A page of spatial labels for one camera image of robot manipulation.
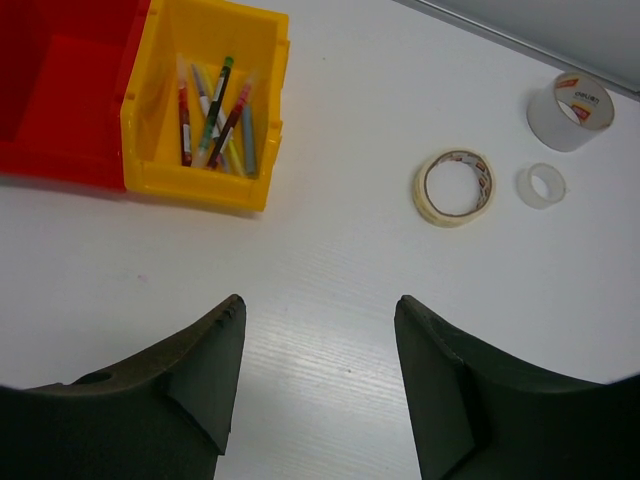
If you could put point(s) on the yellow pen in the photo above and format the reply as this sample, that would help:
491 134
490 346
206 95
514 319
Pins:
230 158

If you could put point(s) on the small white tape roll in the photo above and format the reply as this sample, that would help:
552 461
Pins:
541 186

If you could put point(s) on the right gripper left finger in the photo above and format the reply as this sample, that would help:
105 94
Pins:
163 413

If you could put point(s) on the red pen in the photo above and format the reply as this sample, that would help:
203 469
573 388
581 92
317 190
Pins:
184 114
228 127

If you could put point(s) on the large white tape roll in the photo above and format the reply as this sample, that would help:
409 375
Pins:
570 111

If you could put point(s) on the yellow plastic bin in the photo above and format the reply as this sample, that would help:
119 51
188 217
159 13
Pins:
203 32

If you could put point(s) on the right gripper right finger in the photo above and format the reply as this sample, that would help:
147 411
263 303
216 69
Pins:
478 412

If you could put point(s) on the red plastic bin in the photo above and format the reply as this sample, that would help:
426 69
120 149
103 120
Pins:
65 67

